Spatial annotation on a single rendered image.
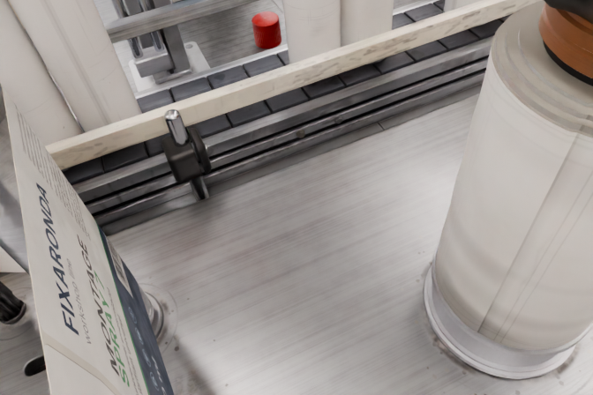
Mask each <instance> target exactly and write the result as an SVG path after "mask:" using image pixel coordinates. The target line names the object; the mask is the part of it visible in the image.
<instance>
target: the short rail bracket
mask: <svg viewBox="0 0 593 395"><path fill-rule="evenodd" d="M164 120H165V122H166V124H167V126H168V129H169V133H170V135H169V136H167V137H165V138H164V139H163V140H162V141H161V145H162V148H163V151H164V152H165V155H166V158H167V161H168V163H169V166H170V169H171V171H172V173H173V176H174V177H175V179H176V181H178V182H179V183H184V182H187V181H189V183H190V185H191V189H192V191H193V194H194V196H195V198H196V201H197V202H199V201H200V200H203V199H206V198H210V197H209V194H208V191H207V188H206V185H205V182H204V179H203V176H202V171H201V169H200V166H199V162H198V159H197V156H196V154H197V155H198V157H199V161H200V163H201V166H202V167H203V169H204V172H205V174H208V173H209V172H210V171H211V169H212V166H211V162H210V160H209V157H208V154H209V153H210V152H209V149H208V146H207V144H206V143H203V141H202V138H201V136H200V135H199V132H198V131H197V130H196V129H194V128H190V129H189V130H188V131H189V133H190V136H191V140H192V143H193V145H194V148H195V151H196V153H195V152H194V149H193V147H192V145H191V141H190V139H189V137H188V134H187V131H186V129H185V127H184V122H183V119H182V117H181V115H180V113H179V111H178V110H175V109H170V110H168V111H167V112H166V113H165V114H164Z"/></svg>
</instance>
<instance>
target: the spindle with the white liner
mask: <svg viewBox="0 0 593 395"><path fill-rule="evenodd" d="M424 307H425V311H426V314H427V316H428V319H429V321H430V324H431V325H432V328H433V330H434V331H435V332H436V334H437V335H438V337H439V338H440V340H441V341H442V342H443V343H444V344H445V346H446V347H447V348H448V349H449V350H450V351H451V352H452V353H454V354H455V355H456V356H457V357H459V358H460V359H461V360H463V361H465V362H466V363H468V365H470V366H472V367H474V368H476V369H479V370H481V371H483V372H485V373H488V374H491V375H494V376H501V377H505V378H516V379H522V378H531V377H536V376H541V375H544V374H546V373H548V372H550V371H553V370H554V369H556V368H557V367H558V366H559V365H561V364H562V363H563V362H564V361H565V360H566V359H567V358H568V356H569V355H570V354H571V353H572V352H573V350H574V348H575V346H576V344H577V343H578V342H579V341H581V340H582V339H583V337H584V336H585V335H586V334H587V333H588V332H589V330H590V329H591V327H592V325H593V0H541V1H538V2H535V3H533V4H529V5H527V6H525V7H523V8H521V9H520V10H519V11H516V12H515V13H514V14H512V15H511V16H510V17H509V18H508V19H507V20H506V21H505V22H504V23H503V24H502V25H501V26H500V27H499V29H498V30H497V32H496V33H495V34H494V36H493V39H492V46H491V50H490V55H489V59H488V64H487V67H486V72H485V75H484V82H483V85H482V88H481V92H480V94H479V97H478V101H477V105H476V108H475V111H474V114H473V116H472V120H471V125H470V128H469V135H468V139H467V144H466V147H465V152H464V155H463V158H462V163H461V165H460V168H459V171H458V175H457V177H456V181H455V185H454V190H453V195H452V199H451V204H450V207H449V210H448V213H447V218H446V221H445V224H444V227H443V229H442V232H441V237H440V241H439V243H438V245H437V247H436V250H435V252H434V255H433V259H432V266H431V267H430V269H429V271H428V273H427V276H426V279H425V283H424Z"/></svg>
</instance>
